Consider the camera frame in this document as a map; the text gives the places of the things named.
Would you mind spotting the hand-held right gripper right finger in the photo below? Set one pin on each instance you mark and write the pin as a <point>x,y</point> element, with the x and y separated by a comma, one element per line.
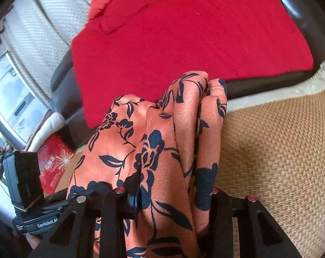
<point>219,201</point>

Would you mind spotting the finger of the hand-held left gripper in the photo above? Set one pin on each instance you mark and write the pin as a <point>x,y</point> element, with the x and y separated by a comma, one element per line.
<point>98,188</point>

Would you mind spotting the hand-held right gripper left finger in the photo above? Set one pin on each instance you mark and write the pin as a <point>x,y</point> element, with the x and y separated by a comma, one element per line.
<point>134,193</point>

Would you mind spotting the orange floral top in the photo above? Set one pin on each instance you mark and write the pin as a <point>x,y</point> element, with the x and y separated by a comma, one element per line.
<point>165,139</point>

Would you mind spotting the red printed box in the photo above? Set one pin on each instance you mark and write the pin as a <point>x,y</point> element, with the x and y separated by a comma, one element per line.
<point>53,166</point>

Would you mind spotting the woven bamboo mat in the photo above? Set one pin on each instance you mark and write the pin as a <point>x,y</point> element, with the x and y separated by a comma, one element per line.
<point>272,153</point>

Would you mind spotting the beige dotted curtain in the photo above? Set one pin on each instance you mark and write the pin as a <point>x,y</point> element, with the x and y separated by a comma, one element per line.
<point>44,32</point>

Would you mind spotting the red blanket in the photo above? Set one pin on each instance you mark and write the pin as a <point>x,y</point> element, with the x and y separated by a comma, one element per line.
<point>192,45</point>

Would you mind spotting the brown leather sofa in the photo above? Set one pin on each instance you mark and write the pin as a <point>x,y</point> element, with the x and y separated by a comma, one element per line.
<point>299,10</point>

